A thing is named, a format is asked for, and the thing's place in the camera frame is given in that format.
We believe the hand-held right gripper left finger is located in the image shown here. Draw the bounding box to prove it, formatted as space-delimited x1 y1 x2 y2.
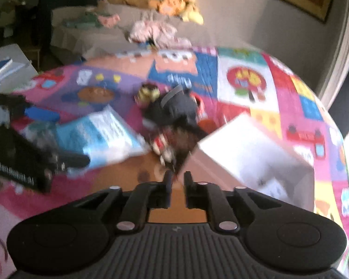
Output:
71 171 173 234

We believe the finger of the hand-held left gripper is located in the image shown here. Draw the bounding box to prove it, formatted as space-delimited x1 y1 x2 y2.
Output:
9 95 61 123
52 150 91 171

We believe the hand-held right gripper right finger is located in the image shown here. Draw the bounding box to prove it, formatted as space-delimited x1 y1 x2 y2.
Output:
183 171 287 234

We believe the blue white packet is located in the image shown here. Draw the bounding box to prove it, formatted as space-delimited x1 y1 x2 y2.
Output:
54 106 150 169

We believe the white box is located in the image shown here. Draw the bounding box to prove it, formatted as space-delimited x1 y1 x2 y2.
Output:
189 113 315 213

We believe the black case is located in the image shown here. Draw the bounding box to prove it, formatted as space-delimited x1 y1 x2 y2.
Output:
142 89 205 128

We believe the red black object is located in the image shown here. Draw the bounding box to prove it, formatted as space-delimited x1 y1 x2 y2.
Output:
150 123 207 173

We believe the blue book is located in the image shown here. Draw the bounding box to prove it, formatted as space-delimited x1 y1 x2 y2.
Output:
0 58 14 76

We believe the grey side table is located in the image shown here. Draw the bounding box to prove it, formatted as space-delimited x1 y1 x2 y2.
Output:
0 43 40 93

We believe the yellow black round object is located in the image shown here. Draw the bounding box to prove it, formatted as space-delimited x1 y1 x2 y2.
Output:
135 83 162 108

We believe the green cloth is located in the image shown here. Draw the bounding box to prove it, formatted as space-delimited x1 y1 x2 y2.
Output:
62 13 103 30

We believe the small pink cloth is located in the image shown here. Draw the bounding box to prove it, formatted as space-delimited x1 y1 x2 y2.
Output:
98 14 121 30

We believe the colourful printed mat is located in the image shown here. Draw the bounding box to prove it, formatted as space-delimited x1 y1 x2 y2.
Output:
0 46 349 279

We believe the pile of pink clothes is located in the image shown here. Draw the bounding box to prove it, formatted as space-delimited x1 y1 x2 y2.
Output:
128 20 192 48

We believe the orange plush toy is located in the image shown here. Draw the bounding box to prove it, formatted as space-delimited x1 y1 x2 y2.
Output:
157 0 191 17

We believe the yellow plush toy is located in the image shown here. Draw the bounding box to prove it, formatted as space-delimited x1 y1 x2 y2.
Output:
180 0 205 25

